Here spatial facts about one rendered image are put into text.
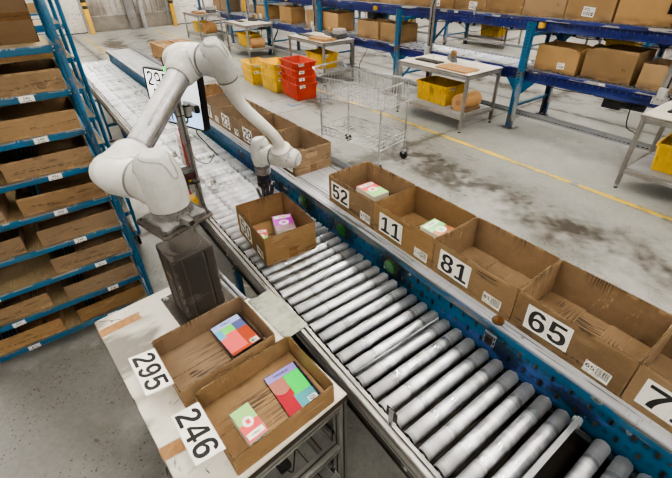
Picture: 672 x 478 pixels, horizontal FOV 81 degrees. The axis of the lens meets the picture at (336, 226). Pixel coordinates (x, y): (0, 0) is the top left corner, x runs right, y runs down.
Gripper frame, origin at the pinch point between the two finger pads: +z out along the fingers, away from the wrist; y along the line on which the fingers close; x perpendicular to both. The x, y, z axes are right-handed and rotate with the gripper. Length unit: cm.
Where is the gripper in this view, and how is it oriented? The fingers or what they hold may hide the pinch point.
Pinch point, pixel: (267, 204)
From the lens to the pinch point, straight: 237.9
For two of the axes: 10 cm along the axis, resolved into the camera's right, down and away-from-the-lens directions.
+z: 0.2, 8.3, 5.5
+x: 5.9, 4.4, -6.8
